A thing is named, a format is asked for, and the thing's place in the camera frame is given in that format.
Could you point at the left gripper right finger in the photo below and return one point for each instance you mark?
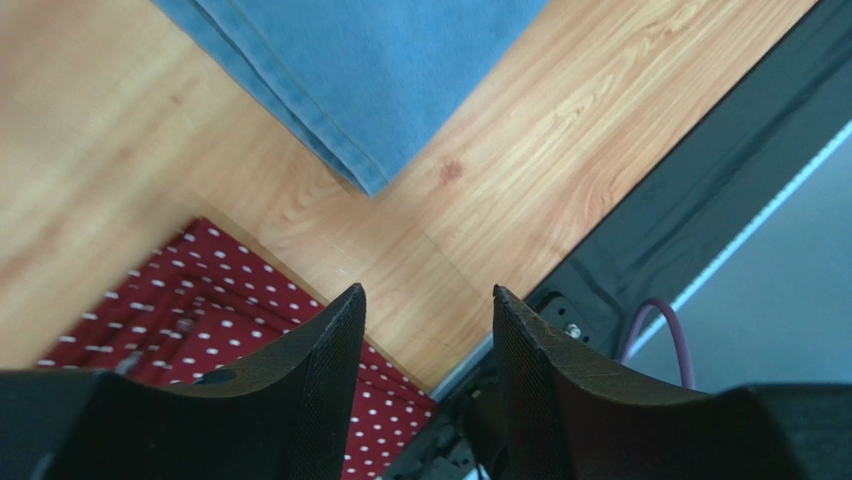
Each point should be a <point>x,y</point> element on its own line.
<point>572,413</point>

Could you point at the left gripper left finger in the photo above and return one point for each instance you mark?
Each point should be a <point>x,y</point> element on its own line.
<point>282,412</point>

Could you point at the red polka dot skirt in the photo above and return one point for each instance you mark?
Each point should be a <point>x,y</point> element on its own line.
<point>204,300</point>

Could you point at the light blue denim skirt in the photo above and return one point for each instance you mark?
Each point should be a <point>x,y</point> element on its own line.
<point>364,84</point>

